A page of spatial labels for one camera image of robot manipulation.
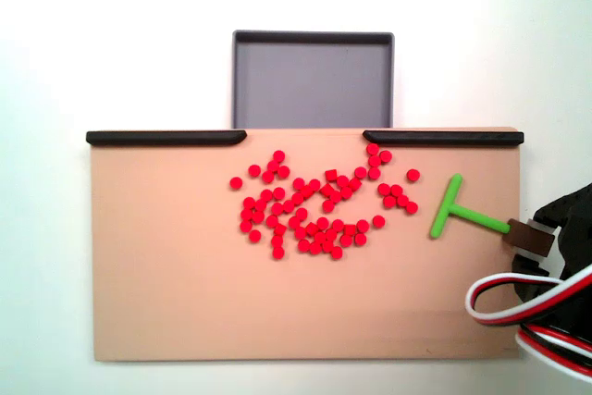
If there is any black edge rail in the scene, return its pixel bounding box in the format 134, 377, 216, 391
85, 130, 248, 147
363, 130, 525, 147

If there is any beige flat board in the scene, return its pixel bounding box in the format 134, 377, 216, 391
87, 125, 526, 363

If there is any grey tray container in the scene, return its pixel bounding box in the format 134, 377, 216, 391
230, 29, 397, 130

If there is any green T pusher brown block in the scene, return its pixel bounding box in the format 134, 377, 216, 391
427, 172, 556, 261

